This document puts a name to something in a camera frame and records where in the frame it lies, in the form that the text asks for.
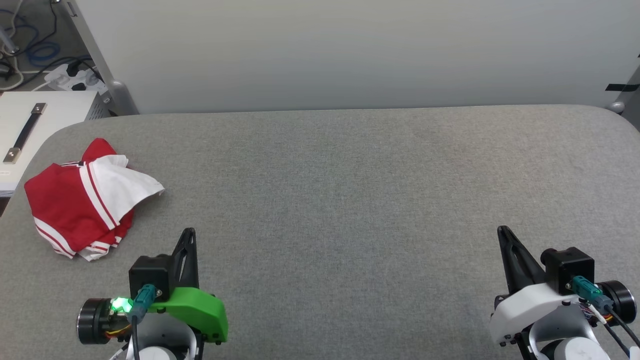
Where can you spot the red and white jersey shirt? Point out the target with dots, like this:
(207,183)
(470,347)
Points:
(60,205)

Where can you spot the teal left camera connector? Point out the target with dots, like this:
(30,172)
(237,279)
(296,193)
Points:
(144,300)

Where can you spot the black tape strip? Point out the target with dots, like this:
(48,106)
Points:
(622,87)

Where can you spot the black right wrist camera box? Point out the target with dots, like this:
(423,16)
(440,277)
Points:
(570,265)

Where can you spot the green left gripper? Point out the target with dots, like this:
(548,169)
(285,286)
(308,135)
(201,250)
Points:
(200,310)

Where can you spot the teal camera connector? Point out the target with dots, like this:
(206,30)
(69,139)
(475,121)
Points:
(587,290)
(144,300)

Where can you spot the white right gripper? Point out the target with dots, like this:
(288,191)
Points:
(525,310)

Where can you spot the teal right camera connector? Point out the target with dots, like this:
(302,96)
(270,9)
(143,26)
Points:
(587,290)

